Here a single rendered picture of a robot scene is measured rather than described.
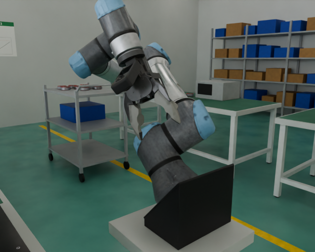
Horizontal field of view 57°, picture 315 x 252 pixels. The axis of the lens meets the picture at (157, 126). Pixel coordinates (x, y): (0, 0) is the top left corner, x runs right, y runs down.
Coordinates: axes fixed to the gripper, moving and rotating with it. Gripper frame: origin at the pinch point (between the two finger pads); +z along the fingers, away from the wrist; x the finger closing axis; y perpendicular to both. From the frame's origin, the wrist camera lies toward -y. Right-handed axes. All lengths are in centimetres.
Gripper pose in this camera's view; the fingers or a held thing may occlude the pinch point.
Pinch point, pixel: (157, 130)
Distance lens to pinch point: 70.4
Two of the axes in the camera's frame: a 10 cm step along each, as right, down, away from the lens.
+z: 3.9, 9.2, -0.4
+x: -8.3, 3.7, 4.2
